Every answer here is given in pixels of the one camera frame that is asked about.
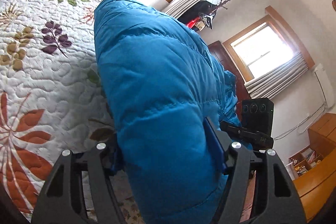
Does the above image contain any blue puffer jacket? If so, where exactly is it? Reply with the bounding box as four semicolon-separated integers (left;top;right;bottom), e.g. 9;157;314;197
94;0;240;223

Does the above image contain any coat rack with clothes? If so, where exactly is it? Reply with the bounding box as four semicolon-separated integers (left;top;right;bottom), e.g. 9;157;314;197
177;0;231;32

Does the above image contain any dark wooden headboard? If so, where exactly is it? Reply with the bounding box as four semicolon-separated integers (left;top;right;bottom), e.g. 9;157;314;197
208;41;251;120

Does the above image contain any wooden desk with shelf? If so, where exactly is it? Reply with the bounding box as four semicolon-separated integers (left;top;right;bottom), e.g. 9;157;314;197
289;113;335;222

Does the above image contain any white air conditioner unit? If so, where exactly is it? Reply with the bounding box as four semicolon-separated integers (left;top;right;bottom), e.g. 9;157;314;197
313;64;335;109

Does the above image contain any floral quilted bedspread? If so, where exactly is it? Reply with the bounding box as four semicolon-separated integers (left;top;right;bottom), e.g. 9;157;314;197
0;0;148;224

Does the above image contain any black camera box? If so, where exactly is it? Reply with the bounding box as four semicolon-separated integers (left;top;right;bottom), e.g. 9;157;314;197
241;98;274;136

